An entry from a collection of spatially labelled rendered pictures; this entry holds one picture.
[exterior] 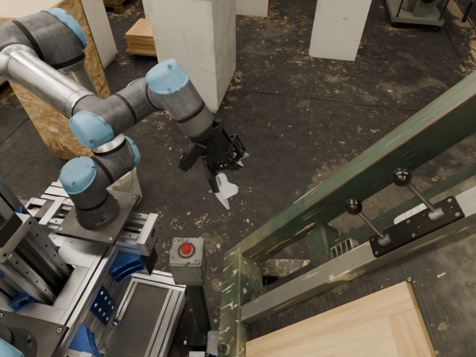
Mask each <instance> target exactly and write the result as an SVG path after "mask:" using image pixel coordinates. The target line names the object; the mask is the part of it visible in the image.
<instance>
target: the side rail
mask: <svg viewBox="0 0 476 357"><path fill-rule="evenodd" d="M475 132H476V70H475V71H474V72H472V73H471V74H469V75H468V76H466V77H465V78H464V79H463V80H461V81H460V82H458V83H457V84H456V85H455V86H453V87H452V88H450V89H449V90H447V91H446V92H445V93H443V94H442V95H440V96H439V97H438V98H437V99H435V100H434V101H432V102H431V103H430V104H429V105H427V106H426V107H424V108H422V109H421V110H420V111H419V112H418V113H416V114H414V115H413V116H412V117H411V118H409V119H408V120H406V121H405V122H403V123H402V124H401V125H399V126H398V127H396V128H395V129H394V130H393V131H392V132H390V133H388V134H387V135H386V136H384V137H383V138H382V139H380V140H379V141H377V142H376V143H375V144H373V145H372V146H371V147H369V148H368V149H367V150H365V151H364V152H362V153H361V154H359V155H358V156H357V157H356V158H354V159H353V160H351V161H350V162H349V163H347V164H346V165H345V166H343V167H342V168H340V169H339V170H338V171H336V172H335V173H334V174H332V175H331V176H330V177H328V178H327V179H325V180H324V181H323V182H321V183H320V184H319V185H317V186H316V187H314V188H313V189H312V190H311V191H309V192H308V193H306V194H304V196H302V197H301V198H299V199H298V200H297V201H295V202H294V203H293V204H291V205H290V206H288V207H287V208H286V209H284V210H283V211H282V212H280V213H278V214H277V215H276V216H275V217H273V218H272V219H270V220H269V221H268V222H267V223H265V224H264V225H262V226H261V227H260V228H258V229H257V230H256V231H254V232H252V233H251V234H250V235H249V236H248V237H246V238H244V239H243V240H242V241H241V248H240V254H241V255H244V256H247V257H249V258H251V259H254V260H256V261H260V262H261V263H263V262H265V261H266V260H268V259H270V258H271V257H273V256H275V255H276V254H278V253H279V252H281V251H282V250H284V249H286V248H288V247H289V246H291V245H292V244H294V243H296V242H298V241H299V240H301V239H302V238H304V237H306V236H307V231H309V230H310V229H312V228H313V227H315V226H317V225H318V224H320V223H322V222H323V223H325V224H327V223H328V222H330V221H332V220H333V219H335V218H336V217H338V216H340V215H342V214H343V213H345V212H346V211H345V208H344V205H345V202H346V201H347V200H348V199H350V198H357V199H359V200H360V201H361V202H363V201H364V200H366V199H367V198H369V197H371V196H373V195H374V194H376V193H377V192H379V191H381V190H382V189H384V188H386V187H387V186H389V185H390V184H392V183H393V182H392V179H391V175H392V172H393V171H394V170H395V169H397V168H401V167H403V168H406V169H409V170H410V171H413V170H415V169H417V168H418V167H420V166H421V165H423V164H425V163H427V162H428V161H430V160H431V159H433V158H434V157H436V156H438V155H439V154H441V153H442V152H444V151H446V150H447V149H449V148H451V147H452V146H454V145H456V144H457V143H459V142H461V141H462V140H464V139H465V138H467V137H469V136H471V135H472V134H474V133H475Z"/></svg>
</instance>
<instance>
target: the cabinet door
mask: <svg viewBox="0 0 476 357"><path fill-rule="evenodd" d="M246 357H436V354H435V352H434V348H433V346H432V343H431V340H430V338H429V334H428V332H427V330H426V326H425V324H424V320H423V318H422V315H421V312H420V309H419V306H418V304H417V300H416V298H415V295H414V292H413V290H412V286H411V284H410V283H408V282H406V281H404V282H402V283H398V284H397V285H394V286H391V287H389V288H386V289H384V290H380V291H378V292H376V293H373V294H371V295H367V296H365V297H362V298H360V299H357V300H354V301H353V302H349V303H347V304H345V305H342V306H339V307H336V308H334V309H332V310H329V311H326V312H323V313H321V314H318V315H316V316H313V317H310V318H308V319H305V320H303V321H301V322H298V323H295V324H292V325H290V326H288V327H285V328H282V329H279V330H277V331H274V332H272V333H270V334H267V335H264V336H261V337H259V338H257V339H254V340H251V341H248V342H246Z"/></svg>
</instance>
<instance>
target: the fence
mask: <svg viewBox="0 0 476 357"><path fill-rule="evenodd" d="M455 199H456V200H457V202H458V204H459V206H460V207H461V209H462V211H463V212H464V214H465V217H464V218H463V219H461V220H458V221H456V222H454V223H452V224H450V225H447V226H445V227H443V228H441V229H438V230H436V231H435V232H432V233H430V234H428V235H426V236H424V237H422V238H419V239H417V240H415V241H413V242H410V243H408V244H406V245H404V246H401V247H400V248H398V249H395V250H394V251H391V252H389V253H387V254H385V255H383V256H380V257H378V258H376V257H374V256H373V251H372V249H371V245H370V241H368V242H366V243H364V244H362V245H360V246H357V247H356V248H354V249H352V250H350V251H348V252H346V253H345V254H342V255H341V256H338V257H336V258H335V259H332V260H331V261H328V262H326V263H324V264H322V265H321V266H319V267H317V268H315V269H313V270H311V271H309V272H307V273H305V274H303V275H301V276H299V277H297V278H295V279H293V280H291V281H290V282H288V283H286V284H284V285H282V286H280V287H278V288H276V289H274V290H272V291H270V292H268V293H266V294H264V295H262V296H261V297H258V298H257V299H255V300H252V301H251V302H248V303H247V304H245V305H242V306H241V322H246V323H248V324H252V323H254V322H256V321H259V320H260V319H263V318H265V317H267V316H270V315H272V314H274V313H277V312H279V311H281V310H284V309H285V308H288V307H290V306H292V305H295V304H297V303H299V302H302V301H303V300H306V299H308V298H311V297H313V296H315V295H318V294H320V293H323V292H324V291H326V290H329V289H331V288H333V287H336V286H338V285H341V284H342V283H345V282H347V281H349V280H351V279H354V278H356V277H359V276H361V275H363V274H365V273H367V272H369V271H372V270H374V269H377V268H379V267H381V266H384V265H385V264H388V263H390V262H392V261H395V260H397V259H400V258H402V257H403V256H406V255H408V254H411V253H413V252H415V251H418V250H420V249H422V248H424V247H427V246H429V245H431V244H433V243H436V242H438V241H440V240H442V239H445V238H447V237H449V236H451V235H454V234H456V233H458V232H461V231H463V230H466V229H467V228H469V227H472V226H474V225H476V186H475V187H473V188H471V189H469V190H467V191H465V192H463V193H461V194H460V195H457V196H456V197H455Z"/></svg>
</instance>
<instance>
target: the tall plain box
mask: <svg viewBox="0 0 476 357"><path fill-rule="evenodd" d="M146 1H147V8H148V12H149V19H150V23H151V27H152V33H153V38H154V44H155V48H156V52H157V59H158V63H160V62H163V61H164V60H167V59H175V60H176V61H178V63H179V64H180V65H181V67H182V68H183V70H184V71H185V72H186V73H187V74H188V76H189V79H190V80H191V82H192V83H193V85H194V87H195V88H196V90H197V91H198V93H199V94H200V96H201V98H202V99H203V101H204V102H205V104H206V106H207V107H208V109H209V110H210V112H211V113H217V111H218V109H219V107H220V104H221V102H222V100H223V97H224V95H225V92H226V90H227V88H228V86H229V84H230V81H231V79H232V76H233V74H234V72H235V69H236V11H235V0H146Z"/></svg>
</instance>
